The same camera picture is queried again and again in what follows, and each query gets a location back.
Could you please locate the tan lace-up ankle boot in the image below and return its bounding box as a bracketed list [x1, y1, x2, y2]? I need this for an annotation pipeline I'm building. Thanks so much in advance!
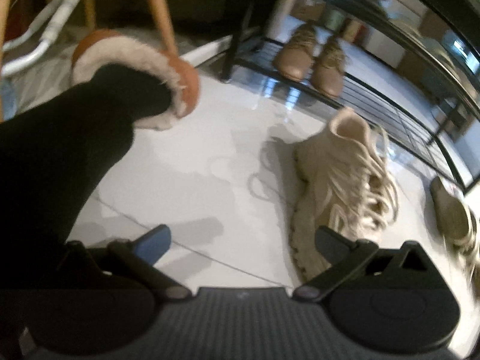
[272, 21, 317, 82]

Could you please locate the beige chunky sneaker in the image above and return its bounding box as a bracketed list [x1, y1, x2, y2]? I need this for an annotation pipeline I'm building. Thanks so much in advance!
[277, 107, 400, 281]

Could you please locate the black trouser leg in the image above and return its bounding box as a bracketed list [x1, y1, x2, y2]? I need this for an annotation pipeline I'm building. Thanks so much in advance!
[1, 63, 173, 359]

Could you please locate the brown fur-lined slipper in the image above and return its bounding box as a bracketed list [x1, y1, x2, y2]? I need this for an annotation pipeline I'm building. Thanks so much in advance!
[71, 29, 200, 130]

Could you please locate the white metal frame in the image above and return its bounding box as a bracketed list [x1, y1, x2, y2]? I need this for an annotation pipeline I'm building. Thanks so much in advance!
[1, 0, 80, 77]

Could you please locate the wooden chair leg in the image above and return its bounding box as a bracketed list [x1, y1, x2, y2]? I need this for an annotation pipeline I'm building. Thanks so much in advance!
[146, 0, 178, 56]

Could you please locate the olive slipper on floor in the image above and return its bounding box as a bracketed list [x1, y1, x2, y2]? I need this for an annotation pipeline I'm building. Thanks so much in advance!
[430, 175, 475, 249]

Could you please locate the black metal shoe rack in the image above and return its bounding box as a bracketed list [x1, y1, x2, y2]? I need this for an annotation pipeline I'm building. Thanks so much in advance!
[221, 0, 479, 193]

